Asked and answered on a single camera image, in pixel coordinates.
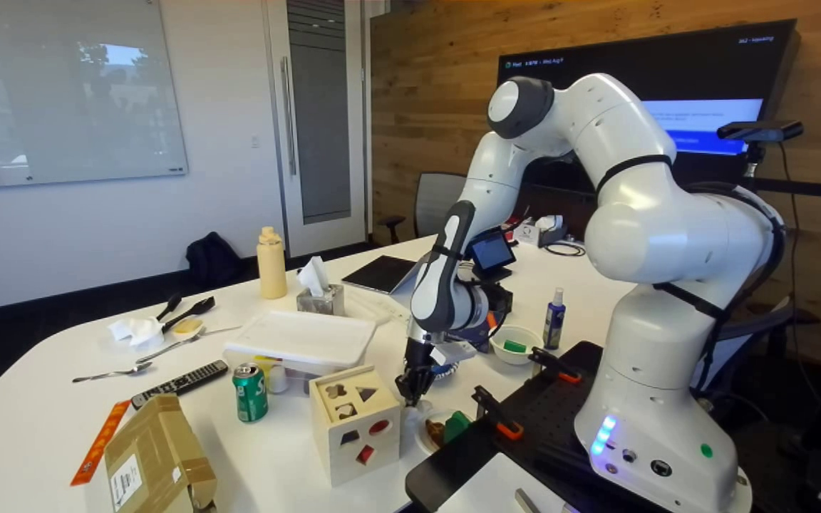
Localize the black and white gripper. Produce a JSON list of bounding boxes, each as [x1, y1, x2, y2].
[[395, 329, 448, 409]]

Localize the wooden shape sorter box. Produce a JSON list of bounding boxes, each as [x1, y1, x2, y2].
[[307, 366, 404, 491]]

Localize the cardboard box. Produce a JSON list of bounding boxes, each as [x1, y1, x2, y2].
[[102, 393, 219, 513]]

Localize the green cylinder toy block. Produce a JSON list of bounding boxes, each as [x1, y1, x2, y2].
[[442, 409, 472, 444]]

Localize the white plate with toys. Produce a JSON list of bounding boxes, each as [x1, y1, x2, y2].
[[412, 403, 475, 457]]

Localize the black orange clamp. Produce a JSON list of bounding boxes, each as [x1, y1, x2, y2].
[[469, 381, 526, 444], [526, 346, 586, 387]]

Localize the white bowl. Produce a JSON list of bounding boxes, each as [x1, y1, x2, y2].
[[486, 326, 539, 374]]

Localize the black flat pad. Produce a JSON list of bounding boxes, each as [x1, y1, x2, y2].
[[343, 255, 418, 297]]

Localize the white tray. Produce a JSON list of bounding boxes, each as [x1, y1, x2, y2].
[[223, 307, 378, 397]]

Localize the white board under base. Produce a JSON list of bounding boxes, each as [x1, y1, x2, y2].
[[437, 450, 576, 513]]

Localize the tissue holder with tissues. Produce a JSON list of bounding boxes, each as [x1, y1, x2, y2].
[[293, 255, 348, 320]]

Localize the small spray bottle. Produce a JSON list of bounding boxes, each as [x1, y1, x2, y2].
[[539, 287, 568, 354]]

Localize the black tablet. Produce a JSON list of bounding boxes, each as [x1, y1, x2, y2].
[[465, 226, 518, 279]]

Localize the green drink can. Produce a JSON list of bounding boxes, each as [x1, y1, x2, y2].
[[230, 359, 270, 424]]

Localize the grey chair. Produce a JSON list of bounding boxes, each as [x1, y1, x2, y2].
[[412, 172, 469, 240]]

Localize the yellow bottle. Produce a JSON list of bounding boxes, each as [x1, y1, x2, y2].
[[253, 226, 290, 302]]

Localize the black remote control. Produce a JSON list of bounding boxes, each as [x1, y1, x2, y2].
[[127, 357, 234, 411]]

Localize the wooden spoon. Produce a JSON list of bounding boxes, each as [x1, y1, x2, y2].
[[167, 317, 209, 346]]

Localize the large black spoon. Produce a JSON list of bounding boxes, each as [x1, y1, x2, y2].
[[160, 293, 219, 336]]

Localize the black bag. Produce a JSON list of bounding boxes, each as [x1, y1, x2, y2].
[[183, 232, 246, 285]]

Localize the small black spoon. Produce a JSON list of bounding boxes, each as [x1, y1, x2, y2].
[[152, 292, 184, 326]]

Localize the metal spoon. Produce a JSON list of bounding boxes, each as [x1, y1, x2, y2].
[[67, 354, 156, 386]]

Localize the white door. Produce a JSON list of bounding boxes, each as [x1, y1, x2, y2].
[[264, 0, 370, 260]]

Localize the orange ruler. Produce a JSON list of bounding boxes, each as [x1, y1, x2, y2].
[[67, 397, 136, 491]]

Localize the blue office chair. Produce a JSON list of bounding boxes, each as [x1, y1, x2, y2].
[[706, 297, 821, 397]]

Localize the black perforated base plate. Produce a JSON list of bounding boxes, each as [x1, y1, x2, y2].
[[402, 340, 622, 513]]

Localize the large wall monitor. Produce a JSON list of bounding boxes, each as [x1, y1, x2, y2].
[[495, 18, 800, 195]]

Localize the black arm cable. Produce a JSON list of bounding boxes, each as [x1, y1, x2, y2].
[[599, 152, 792, 403]]

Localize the wall whiteboard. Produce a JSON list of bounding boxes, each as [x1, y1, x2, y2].
[[0, 0, 190, 195]]

